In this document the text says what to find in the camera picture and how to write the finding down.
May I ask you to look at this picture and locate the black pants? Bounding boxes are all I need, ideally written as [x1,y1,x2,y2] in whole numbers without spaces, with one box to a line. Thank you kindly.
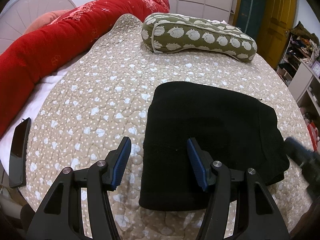
[139,81,290,211]

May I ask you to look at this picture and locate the black smartphone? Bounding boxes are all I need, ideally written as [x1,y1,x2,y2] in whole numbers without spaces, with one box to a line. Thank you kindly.
[9,118,31,189]

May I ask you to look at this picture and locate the white cluttered shelf unit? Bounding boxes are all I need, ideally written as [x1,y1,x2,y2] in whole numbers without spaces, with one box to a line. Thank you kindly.
[276,22,319,140]

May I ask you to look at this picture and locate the white bed sheet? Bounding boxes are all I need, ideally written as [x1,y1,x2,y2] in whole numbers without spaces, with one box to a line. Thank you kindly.
[0,54,83,172]

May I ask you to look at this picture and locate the beige dotted quilt bedspread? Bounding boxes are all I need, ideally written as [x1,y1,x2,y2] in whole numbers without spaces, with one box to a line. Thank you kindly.
[20,14,311,239]

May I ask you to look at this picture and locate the yellow wooden door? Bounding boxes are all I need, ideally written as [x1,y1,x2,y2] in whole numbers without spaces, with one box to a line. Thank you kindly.
[257,0,297,69]

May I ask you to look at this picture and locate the red long bolster pillow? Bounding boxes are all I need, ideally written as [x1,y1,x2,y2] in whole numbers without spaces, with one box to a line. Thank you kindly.
[1,0,170,134]

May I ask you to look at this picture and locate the green hedgehog print pillow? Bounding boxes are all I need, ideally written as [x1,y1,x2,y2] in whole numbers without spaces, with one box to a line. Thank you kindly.
[141,13,257,63]

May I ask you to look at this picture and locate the pink pillow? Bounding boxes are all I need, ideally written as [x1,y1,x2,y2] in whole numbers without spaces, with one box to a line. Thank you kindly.
[23,9,70,35]

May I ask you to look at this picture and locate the round white headboard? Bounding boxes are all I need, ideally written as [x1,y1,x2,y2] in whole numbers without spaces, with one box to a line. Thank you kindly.
[1,0,75,53]

